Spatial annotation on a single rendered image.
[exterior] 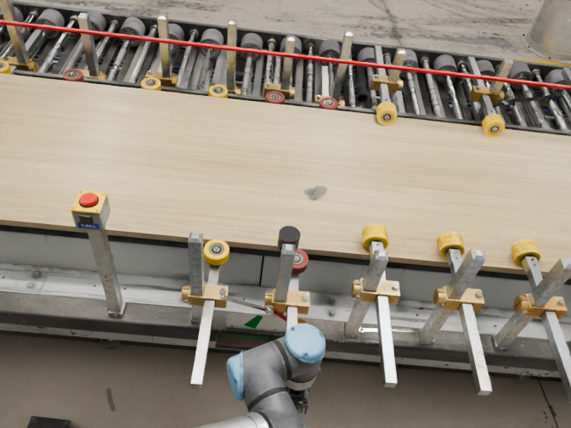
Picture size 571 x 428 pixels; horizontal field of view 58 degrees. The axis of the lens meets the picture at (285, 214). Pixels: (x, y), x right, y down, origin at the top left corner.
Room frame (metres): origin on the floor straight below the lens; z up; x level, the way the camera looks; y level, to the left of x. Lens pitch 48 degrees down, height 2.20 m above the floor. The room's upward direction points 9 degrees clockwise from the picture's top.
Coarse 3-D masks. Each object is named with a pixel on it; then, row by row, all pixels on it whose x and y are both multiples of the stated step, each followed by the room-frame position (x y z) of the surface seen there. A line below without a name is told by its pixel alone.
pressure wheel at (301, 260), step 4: (296, 252) 1.01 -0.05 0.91; (300, 252) 1.01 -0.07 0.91; (304, 252) 1.02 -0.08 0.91; (296, 256) 0.99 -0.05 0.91; (300, 256) 1.00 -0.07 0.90; (304, 256) 1.00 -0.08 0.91; (296, 260) 0.98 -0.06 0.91; (300, 260) 0.99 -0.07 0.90; (304, 260) 0.99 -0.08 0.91; (296, 264) 0.96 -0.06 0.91; (300, 264) 0.97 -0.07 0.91; (304, 264) 0.97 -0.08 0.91; (292, 268) 0.95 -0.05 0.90; (296, 268) 0.95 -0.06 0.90; (300, 268) 0.95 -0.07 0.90; (304, 268) 0.96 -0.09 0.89; (292, 272) 0.95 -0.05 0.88; (296, 272) 0.95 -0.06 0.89; (300, 272) 0.95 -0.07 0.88
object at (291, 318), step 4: (292, 276) 0.95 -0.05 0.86; (296, 276) 0.95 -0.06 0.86; (292, 280) 0.93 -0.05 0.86; (296, 280) 0.94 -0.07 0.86; (292, 284) 0.92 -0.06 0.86; (296, 284) 0.92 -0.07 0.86; (292, 288) 0.91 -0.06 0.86; (296, 288) 0.91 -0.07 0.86; (288, 308) 0.83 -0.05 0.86; (292, 308) 0.83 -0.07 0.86; (296, 308) 0.84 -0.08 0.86; (288, 312) 0.82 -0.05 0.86; (292, 312) 0.82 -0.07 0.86; (296, 312) 0.82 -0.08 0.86; (288, 316) 0.81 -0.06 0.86; (292, 316) 0.81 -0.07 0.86; (296, 316) 0.81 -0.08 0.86; (288, 320) 0.79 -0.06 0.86; (292, 320) 0.79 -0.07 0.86; (296, 320) 0.80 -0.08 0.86; (288, 324) 0.78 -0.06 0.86; (292, 324) 0.78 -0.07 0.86; (288, 328) 0.77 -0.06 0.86
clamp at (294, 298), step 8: (272, 296) 0.86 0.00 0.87; (288, 296) 0.87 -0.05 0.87; (296, 296) 0.87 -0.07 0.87; (264, 304) 0.84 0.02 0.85; (272, 304) 0.84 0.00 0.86; (280, 304) 0.84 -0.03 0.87; (288, 304) 0.84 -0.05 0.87; (296, 304) 0.84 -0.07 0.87; (304, 304) 0.85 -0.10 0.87; (280, 312) 0.84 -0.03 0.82; (304, 312) 0.84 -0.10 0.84
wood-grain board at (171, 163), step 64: (0, 128) 1.37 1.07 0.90; (64, 128) 1.42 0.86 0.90; (128, 128) 1.48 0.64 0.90; (192, 128) 1.53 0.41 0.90; (256, 128) 1.59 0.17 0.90; (320, 128) 1.66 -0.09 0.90; (384, 128) 1.72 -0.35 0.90; (448, 128) 1.79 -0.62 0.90; (0, 192) 1.07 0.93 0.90; (64, 192) 1.11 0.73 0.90; (128, 192) 1.16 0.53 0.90; (192, 192) 1.20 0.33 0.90; (256, 192) 1.25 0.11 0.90; (384, 192) 1.35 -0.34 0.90; (448, 192) 1.40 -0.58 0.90; (512, 192) 1.46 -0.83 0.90; (512, 256) 1.14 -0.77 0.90
